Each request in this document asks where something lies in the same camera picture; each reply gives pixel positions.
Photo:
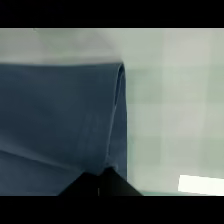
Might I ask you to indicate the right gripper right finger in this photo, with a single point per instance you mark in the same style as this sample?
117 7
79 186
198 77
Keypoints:
115 185

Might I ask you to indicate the dark blue T-shirt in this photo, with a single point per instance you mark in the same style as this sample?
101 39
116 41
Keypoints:
56 123

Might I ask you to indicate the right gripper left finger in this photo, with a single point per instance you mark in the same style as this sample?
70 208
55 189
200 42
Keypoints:
85 186

